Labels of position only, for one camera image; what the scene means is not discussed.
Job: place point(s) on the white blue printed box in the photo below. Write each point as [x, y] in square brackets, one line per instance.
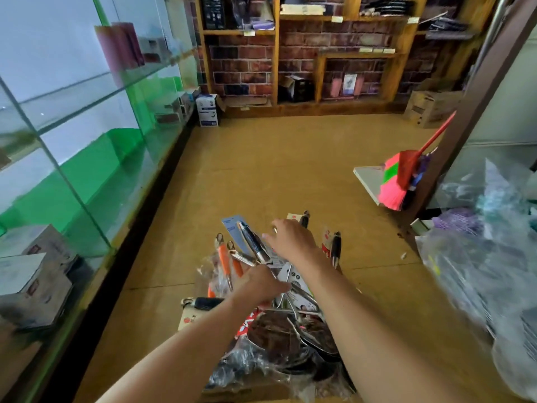
[207, 111]

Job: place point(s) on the person's left forearm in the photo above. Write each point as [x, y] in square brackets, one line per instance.
[184, 361]

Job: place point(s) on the person's right hand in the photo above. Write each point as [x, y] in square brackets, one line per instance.
[292, 241]

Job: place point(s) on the small white box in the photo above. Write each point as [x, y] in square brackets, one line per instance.
[176, 106]

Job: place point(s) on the small brown cardboard box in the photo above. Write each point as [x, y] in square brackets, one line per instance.
[432, 109]

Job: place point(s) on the blue card utensil packet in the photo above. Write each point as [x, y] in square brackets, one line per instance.
[235, 230]

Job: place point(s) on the red plastic rod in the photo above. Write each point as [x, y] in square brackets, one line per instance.
[436, 134]

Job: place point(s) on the person's left hand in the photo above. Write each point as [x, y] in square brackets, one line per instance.
[258, 288]

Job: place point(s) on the pink green broom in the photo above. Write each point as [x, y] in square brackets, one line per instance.
[470, 105]
[393, 184]

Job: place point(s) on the pile of packaged utensils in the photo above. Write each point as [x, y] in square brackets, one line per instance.
[277, 331]

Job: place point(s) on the white flat board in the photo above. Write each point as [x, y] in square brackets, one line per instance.
[367, 180]

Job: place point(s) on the pile of plastic wrapped utensils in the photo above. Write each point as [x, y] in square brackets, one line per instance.
[478, 264]

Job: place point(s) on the white printed carton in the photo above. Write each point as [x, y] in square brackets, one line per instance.
[29, 289]
[38, 243]

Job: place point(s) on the pink tall box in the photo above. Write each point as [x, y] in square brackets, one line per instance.
[122, 46]

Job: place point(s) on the wooden bookshelf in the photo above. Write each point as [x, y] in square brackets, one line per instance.
[252, 63]

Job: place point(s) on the person's right forearm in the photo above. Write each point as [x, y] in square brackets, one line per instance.
[369, 348]

